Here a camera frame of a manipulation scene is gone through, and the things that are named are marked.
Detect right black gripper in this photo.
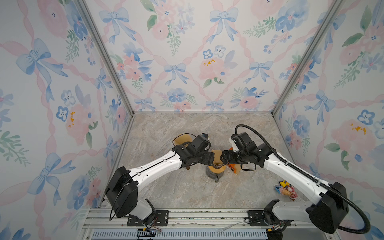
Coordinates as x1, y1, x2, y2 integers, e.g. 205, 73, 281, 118
219, 150, 249, 165

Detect wooden dripper ring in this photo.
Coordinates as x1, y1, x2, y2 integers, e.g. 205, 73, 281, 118
206, 163, 226, 174

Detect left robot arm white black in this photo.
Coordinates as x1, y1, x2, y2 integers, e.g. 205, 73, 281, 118
105, 134, 215, 224

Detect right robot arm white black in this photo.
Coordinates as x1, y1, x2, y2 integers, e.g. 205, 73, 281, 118
221, 133, 349, 234

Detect orange coffee filter pack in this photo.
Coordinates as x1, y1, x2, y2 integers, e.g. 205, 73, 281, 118
227, 162, 241, 175

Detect grey glass carafe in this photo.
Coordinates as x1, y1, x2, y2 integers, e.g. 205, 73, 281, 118
206, 170, 224, 183

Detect small colourful doll toy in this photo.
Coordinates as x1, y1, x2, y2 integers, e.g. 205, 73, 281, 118
275, 180, 298, 201

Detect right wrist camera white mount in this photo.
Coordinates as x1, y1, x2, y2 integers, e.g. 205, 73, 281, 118
230, 135, 242, 152

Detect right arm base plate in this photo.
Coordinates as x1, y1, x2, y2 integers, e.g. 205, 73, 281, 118
247, 209, 291, 227

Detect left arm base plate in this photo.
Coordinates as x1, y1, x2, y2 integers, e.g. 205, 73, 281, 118
127, 210, 170, 228

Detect small circuit board red wires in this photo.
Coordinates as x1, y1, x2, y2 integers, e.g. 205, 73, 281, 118
135, 227, 157, 240

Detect aluminium mounting rail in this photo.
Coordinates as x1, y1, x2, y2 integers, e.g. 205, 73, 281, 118
78, 208, 340, 240

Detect black corrugated cable conduit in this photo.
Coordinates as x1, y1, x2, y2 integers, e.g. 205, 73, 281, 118
234, 124, 371, 235

